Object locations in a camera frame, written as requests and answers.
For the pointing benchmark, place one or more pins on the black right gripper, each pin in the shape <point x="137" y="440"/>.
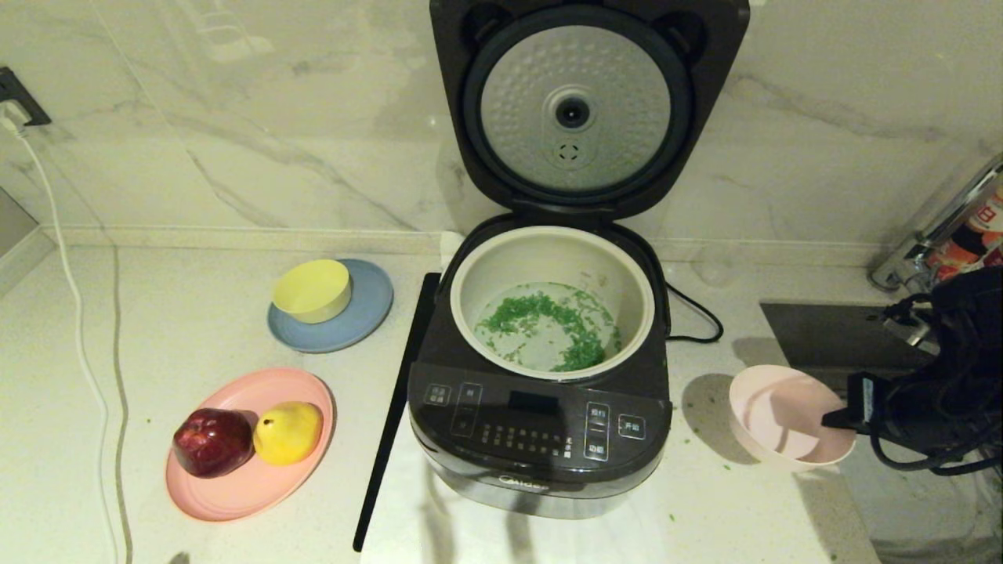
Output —
<point x="878" y="407"/>

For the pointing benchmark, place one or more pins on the pale pink bowl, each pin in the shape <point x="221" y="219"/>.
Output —
<point x="752" y="439"/>

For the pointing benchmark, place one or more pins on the black rice cooker lid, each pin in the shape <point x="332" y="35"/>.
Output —
<point x="572" y="78"/>

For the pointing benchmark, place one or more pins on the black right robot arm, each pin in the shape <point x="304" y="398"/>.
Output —
<point x="964" y="368"/>

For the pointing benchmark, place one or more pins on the black rice cooker body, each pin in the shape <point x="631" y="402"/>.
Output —
<point x="541" y="446"/>

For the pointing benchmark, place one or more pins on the white inner pot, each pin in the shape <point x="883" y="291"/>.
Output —
<point x="548" y="258"/>

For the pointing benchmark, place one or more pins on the yellow bowl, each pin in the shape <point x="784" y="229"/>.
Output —
<point x="313" y="291"/>

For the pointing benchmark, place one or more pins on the stainless steel sink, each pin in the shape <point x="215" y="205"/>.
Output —
<point x="815" y="337"/>

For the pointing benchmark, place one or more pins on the white cloth in sink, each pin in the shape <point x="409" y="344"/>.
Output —
<point x="917" y="509"/>

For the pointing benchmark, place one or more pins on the chrome faucet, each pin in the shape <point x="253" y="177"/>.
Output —
<point x="901" y="270"/>

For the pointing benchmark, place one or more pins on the red white label bottle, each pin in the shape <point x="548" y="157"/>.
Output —
<point x="979" y="235"/>

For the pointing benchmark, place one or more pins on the green chopped vegetables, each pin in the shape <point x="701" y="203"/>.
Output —
<point x="580" y="356"/>

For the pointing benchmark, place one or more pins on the black tray edge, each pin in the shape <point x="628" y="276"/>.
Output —
<point x="392" y="431"/>

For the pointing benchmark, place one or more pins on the blue plate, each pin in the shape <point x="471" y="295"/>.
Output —
<point x="360" y="321"/>

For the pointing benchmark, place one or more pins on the yellow pear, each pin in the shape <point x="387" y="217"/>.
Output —
<point x="287" y="433"/>

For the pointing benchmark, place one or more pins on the pink plate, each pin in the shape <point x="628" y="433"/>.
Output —
<point x="235" y="493"/>

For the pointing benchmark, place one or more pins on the red apple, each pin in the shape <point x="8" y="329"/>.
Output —
<point x="211" y="442"/>

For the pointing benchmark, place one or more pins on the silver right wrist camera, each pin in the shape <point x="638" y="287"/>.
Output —
<point x="909" y="321"/>

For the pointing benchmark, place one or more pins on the black wall socket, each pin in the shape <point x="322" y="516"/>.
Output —
<point x="19" y="94"/>

